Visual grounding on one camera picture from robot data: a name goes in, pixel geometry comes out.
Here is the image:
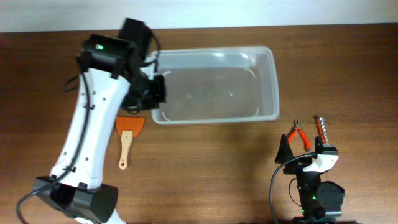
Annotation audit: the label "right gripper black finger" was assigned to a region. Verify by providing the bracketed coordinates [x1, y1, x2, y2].
[274, 134, 294, 164]
[315, 136, 326, 152]

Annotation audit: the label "orange bit holder strip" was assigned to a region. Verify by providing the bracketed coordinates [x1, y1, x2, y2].
[317, 117, 329, 144]

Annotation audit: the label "red handled pliers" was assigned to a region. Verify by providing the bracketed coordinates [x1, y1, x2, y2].
[287, 119, 312, 152]

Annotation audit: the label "clear plastic storage box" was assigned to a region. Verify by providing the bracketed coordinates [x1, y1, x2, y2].
[151, 46, 280, 124]

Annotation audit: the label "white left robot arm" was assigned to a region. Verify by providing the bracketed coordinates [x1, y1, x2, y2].
[32, 33, 166, 223]

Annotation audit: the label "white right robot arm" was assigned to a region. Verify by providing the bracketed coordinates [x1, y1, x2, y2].
[269, 134, 345, 223]

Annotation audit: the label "white wrist camera, right arm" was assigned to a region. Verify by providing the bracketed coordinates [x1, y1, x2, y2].
[303, 144, 339, 173]

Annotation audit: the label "orange scraper with wooden handle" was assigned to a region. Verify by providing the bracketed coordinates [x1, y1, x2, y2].
[116, 116, 145, 170]

